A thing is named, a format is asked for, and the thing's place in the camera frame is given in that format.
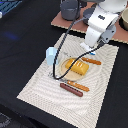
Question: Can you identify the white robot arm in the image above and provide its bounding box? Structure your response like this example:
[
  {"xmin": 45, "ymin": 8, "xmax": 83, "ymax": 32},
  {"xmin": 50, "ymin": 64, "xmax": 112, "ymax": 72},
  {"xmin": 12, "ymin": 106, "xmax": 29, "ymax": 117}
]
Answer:
[{"xmin": 85, "ymin": 0, "xmax": 128, "ymax": 47}]

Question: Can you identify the tan round plate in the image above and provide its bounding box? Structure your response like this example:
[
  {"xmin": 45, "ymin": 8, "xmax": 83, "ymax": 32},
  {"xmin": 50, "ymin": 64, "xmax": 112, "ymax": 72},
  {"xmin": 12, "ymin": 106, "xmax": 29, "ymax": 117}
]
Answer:
[{"xmin": 59, "ymin": 58, "xmax": 84, "ymax": 81}]

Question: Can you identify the light blue carton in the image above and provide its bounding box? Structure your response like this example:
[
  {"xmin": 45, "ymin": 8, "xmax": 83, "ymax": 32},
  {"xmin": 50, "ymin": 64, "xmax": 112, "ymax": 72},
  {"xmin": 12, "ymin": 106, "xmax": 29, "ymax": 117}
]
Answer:
[{"xmin": 46, "ymin": 47, "xmax": 58, "ymax": 65}]

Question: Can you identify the orange handled fork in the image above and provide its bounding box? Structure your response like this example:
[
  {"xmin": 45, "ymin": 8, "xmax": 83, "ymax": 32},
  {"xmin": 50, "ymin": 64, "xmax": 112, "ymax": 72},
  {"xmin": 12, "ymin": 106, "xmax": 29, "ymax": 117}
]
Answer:
[{"xmin": 48, "ymin": 73, "xmax": 90, "ymax": 92}]

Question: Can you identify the brown sausage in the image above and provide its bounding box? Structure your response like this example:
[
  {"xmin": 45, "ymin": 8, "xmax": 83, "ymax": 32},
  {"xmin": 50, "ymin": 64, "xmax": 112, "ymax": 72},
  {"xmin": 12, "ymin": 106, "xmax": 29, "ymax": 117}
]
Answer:
[{"xmin": 60, "ymin": 83, "xmax": 83, "ymax": 97}]

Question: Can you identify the grey cooking pot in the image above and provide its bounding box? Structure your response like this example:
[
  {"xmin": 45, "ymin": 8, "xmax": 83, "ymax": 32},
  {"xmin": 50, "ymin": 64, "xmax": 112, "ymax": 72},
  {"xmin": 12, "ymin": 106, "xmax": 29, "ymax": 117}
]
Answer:
[{"xmin": 60, "ymin": 0, "xmax": 81, "ymax": 21}]

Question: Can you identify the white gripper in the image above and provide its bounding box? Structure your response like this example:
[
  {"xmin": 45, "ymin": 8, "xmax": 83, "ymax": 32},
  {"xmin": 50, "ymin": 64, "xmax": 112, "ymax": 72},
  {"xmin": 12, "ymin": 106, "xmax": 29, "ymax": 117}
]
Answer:
[{"xmin": 83, "ymin": 13, "xmax": 117, "ymax": 48}]

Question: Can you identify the yellow bread loaf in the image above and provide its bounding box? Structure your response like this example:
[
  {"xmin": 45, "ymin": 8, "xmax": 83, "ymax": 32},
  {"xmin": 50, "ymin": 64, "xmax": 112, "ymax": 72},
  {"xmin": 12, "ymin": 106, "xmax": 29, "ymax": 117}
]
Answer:
[{"xmin": 65, "ymin": 58, "xmax": 89, "ymax": 75}]

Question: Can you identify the beige bowl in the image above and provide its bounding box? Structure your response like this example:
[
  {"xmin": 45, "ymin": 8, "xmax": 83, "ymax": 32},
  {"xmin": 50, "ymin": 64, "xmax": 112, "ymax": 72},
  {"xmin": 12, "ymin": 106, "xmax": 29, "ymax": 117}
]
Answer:
[{"xmin": 121, "ymin": 8, "xmax": 128, "ymax": 30}]

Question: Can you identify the grey frying pan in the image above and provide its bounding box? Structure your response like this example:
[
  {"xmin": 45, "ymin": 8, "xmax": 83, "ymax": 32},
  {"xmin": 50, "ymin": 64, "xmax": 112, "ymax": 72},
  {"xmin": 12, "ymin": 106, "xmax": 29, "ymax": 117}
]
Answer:
[{"xmin": 69, "ymin": 7, "xmax": 95, "ymax": 24}]

